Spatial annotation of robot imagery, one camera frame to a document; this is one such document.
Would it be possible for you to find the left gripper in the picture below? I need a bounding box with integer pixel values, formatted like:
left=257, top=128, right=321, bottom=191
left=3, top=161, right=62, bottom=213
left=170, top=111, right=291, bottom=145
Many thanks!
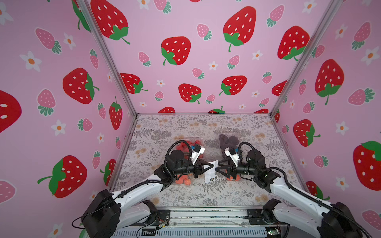
left=171, top=159, right=212, bottom=180

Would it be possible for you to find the white sticker sheet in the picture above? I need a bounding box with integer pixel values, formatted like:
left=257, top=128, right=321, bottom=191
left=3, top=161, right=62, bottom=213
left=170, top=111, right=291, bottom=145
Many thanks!
left=204, top=160, right=218, bottom=183

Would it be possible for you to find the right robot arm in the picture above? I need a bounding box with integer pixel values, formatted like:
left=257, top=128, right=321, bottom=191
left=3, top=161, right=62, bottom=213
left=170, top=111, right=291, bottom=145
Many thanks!
left=215, top=142, right=371, bottom=238

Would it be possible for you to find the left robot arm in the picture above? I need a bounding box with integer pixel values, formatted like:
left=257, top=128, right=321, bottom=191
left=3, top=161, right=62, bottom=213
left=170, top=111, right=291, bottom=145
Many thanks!
left=79, top=140, right=213, bottom=238

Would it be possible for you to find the small clear box of tomatoes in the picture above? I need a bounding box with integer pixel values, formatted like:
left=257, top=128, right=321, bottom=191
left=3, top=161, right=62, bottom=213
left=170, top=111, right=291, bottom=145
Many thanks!
left=226, top=175, right=241, bottom=181

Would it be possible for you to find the clear box of dark berries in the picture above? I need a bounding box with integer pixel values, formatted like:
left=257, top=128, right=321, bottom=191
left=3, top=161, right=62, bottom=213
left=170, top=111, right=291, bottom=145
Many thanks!
left=218, top=134, right=240, bottom=157

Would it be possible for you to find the clear box of red strawberries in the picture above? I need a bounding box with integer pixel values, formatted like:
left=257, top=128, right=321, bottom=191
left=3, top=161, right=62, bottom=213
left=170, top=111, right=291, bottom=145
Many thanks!
left=174, top=137, right=205, bottom=158

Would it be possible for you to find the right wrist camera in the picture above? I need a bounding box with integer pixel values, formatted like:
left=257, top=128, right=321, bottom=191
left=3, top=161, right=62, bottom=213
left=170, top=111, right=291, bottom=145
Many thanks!
left=224, top=148, right=240, bottom=167

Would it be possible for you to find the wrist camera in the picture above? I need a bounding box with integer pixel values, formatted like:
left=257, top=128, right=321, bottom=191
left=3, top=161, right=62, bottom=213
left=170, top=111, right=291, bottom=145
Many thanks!
left=224, top=148, right=240, bottom=167
left=191, top=143, right=205, bottom=165

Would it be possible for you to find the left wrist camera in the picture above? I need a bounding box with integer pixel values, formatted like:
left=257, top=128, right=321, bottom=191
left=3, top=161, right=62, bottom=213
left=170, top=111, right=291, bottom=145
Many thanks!
left=191, top=143, right=205, bottom=165

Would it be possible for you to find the aluminium front rail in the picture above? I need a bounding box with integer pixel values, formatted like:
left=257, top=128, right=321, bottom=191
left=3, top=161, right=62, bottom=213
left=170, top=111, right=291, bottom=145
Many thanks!
left=110, top=207, right=315, bottom=238

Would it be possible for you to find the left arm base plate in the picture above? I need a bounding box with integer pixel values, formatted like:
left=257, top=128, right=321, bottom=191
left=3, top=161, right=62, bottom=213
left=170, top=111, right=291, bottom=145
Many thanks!
left=132, top=200, right=171, bottom=226

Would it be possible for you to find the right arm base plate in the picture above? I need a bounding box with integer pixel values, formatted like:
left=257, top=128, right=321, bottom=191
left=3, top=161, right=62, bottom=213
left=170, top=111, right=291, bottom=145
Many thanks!
left=244, top=198, right=286, bottom=225

